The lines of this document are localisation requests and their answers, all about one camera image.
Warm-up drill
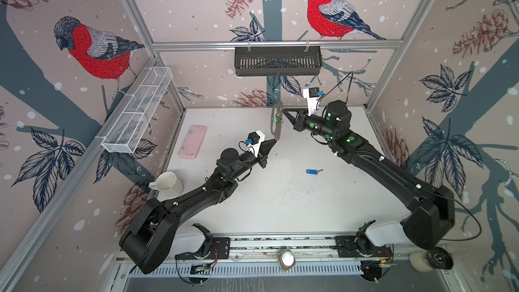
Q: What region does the white paper cup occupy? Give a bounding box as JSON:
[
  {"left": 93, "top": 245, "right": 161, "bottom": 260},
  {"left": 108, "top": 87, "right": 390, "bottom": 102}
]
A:
[{"left": 148, "top": 172, "right": 183, "bottom": 199}]

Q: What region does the white wire mesh shelf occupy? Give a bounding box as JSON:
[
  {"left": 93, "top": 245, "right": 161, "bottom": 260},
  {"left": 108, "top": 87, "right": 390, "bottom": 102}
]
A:
[{"left": 101, "top": 66, "right": 172, "bottom": 154}]

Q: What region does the blue tagged key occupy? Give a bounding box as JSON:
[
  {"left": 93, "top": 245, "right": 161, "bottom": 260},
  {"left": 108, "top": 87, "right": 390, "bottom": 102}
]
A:
[{"left": 305, "top": 169, "right": 323, "bottom": 175}]

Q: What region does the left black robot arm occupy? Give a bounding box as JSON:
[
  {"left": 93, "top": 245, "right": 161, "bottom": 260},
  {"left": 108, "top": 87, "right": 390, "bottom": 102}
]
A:
[{"left": 119, "top": 139, "right": 277, "bottom": 274}]

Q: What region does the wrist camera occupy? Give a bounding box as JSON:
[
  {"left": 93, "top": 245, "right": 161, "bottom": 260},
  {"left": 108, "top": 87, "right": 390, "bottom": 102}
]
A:
[
  {"left": 302, "top": 87, "right": 324, "bottom": 116},
  {"left": 245, "top": 131, "right": 265, "bottom": 158}
]

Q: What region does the horizontal aluminium frame bar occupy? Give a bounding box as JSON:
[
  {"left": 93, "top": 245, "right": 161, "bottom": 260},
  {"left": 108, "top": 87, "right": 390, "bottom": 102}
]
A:
[{"left": 152, "top": 39, "right": 404, "bottom": 53}]

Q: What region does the small round lamp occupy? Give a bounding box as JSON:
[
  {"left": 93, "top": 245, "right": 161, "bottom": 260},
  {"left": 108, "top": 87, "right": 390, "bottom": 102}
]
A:
[{"left": 278, "top": 250, "right": 296, "bottom": 271}]

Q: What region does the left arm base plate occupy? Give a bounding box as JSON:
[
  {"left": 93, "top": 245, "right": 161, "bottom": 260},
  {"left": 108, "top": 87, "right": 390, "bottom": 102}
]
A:
[{"left": 174, "top": 237, "right": 231, "bottom": 260}]

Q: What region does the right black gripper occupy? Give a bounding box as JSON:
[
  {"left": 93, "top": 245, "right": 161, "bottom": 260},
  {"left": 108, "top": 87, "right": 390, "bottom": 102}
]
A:
[{"left": 285, "top": 107, "right": 340, "bottom": 142}]

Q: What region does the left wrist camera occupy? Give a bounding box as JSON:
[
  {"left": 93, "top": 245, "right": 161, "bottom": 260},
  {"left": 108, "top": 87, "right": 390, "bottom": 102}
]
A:
[{"left": 245, "top": 131, "right": 265, "bottom": 158}]

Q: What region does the pink plastic case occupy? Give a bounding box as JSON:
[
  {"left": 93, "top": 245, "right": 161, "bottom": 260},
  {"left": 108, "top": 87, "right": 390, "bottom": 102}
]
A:
[{"left": 178, "top": 125, "right": 208, "bottom": 160}]

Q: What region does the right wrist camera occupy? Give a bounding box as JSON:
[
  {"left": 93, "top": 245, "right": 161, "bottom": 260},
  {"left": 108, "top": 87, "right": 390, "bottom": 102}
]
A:
[{"left": 302, "top": 87, "right": 324, "bottom": 116}]

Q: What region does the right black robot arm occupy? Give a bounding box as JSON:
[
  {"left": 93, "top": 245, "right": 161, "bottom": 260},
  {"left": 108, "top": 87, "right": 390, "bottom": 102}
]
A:
[{"left": 272, "top": 101, "right": 455, "bottom": 255}]

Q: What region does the white slotted cable duct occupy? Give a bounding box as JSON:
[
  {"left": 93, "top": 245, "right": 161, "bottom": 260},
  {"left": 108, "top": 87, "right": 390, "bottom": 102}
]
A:
[{"left": 129, "top": 261, "right": 364, "bottom": 279}]

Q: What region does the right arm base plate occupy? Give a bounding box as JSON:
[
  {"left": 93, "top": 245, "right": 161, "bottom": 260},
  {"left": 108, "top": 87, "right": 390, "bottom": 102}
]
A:
[{"left": 335, "top": 235, "right": 393, "bottom": 258}]

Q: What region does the black hanging basket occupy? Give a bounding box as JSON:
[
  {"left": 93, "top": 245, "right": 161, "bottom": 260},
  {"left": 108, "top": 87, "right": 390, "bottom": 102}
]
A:
[{"left": 235, "top": 46, "right": 322, "bottom": 77}]

